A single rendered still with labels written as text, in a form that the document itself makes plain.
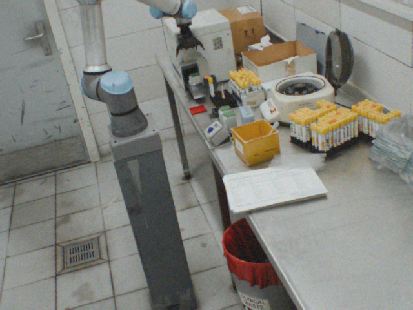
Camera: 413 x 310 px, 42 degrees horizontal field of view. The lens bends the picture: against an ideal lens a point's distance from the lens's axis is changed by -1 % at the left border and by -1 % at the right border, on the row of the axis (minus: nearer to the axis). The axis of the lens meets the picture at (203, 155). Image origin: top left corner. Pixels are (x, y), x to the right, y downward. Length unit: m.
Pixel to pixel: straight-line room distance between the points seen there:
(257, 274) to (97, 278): 1.10
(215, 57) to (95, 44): 0.70
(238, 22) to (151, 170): 1.16
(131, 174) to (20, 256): 1.37
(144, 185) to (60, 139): 1.92
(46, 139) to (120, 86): 2.04
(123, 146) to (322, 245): 0.93
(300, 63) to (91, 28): 0.93
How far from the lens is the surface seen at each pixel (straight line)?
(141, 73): 3.99
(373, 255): 1.51
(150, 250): 2.40
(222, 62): 2.66
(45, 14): 3.79
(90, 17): 2.16
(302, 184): 1.77
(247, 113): 2.08
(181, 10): 2.27
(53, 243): 3.39
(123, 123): 2.13
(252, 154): 1.91
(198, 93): 2.50
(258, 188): 1.77
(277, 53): 2.69
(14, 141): 4.08
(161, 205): 2.28
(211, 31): 2.61
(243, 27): 3.04
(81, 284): 3.01
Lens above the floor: 1.85
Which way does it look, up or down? 28 degrees down
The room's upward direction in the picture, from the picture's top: 10 degrees counter-clockwise
